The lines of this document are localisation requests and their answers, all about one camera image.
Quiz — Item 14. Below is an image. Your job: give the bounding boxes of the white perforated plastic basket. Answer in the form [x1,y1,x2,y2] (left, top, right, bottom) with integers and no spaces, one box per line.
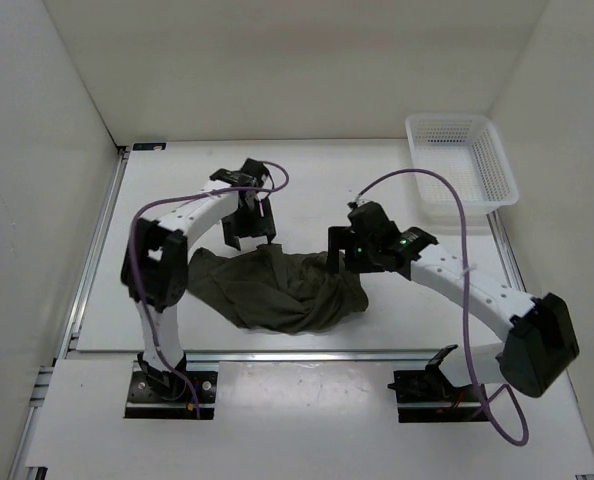
[405,113,519,217]

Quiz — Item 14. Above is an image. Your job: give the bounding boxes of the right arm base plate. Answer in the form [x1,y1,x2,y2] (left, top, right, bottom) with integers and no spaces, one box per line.
[388,370,488,424]

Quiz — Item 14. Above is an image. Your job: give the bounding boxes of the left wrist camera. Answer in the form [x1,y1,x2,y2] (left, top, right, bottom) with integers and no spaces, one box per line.
[240,158,271,188]

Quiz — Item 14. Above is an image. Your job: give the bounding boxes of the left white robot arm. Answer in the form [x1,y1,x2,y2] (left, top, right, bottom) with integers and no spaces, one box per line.
[120,158,280,404]

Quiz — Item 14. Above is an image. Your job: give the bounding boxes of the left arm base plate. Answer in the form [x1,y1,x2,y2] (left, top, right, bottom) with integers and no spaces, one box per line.
[124,365,218,421]

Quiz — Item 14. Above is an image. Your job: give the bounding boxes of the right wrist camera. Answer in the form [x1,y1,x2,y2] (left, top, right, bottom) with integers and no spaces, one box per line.
[348,201,394,238]

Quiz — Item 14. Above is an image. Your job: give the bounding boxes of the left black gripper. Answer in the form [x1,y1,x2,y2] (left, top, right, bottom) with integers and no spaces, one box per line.
[222,198,275,250]

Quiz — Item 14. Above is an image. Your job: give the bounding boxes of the aluminium rail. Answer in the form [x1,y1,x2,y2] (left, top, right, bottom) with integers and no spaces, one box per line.
[486,209,548,364]
[7,145,132,479]
[186,349,439,363]

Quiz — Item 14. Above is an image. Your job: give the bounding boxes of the right aluminium rail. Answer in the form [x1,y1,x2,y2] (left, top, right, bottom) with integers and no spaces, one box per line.
[486,209,548,364]

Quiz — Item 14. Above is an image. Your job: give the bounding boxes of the olive green shorts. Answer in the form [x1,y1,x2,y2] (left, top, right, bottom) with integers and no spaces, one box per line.
[187,244,369,335]

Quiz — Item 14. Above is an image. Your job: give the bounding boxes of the left aluminium rail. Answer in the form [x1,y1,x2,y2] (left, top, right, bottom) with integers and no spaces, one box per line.
[7,145,132,479]

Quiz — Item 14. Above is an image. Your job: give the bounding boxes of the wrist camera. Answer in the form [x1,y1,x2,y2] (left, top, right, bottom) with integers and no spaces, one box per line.
[240,158,271,188]
[348,201,394,238]

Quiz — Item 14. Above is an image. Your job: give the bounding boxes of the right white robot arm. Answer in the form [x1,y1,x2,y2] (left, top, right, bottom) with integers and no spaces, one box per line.
[326,226,579,400]

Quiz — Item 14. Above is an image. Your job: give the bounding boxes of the front aluminium rail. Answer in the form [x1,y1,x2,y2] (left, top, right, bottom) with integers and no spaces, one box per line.
[186,349,439,363]

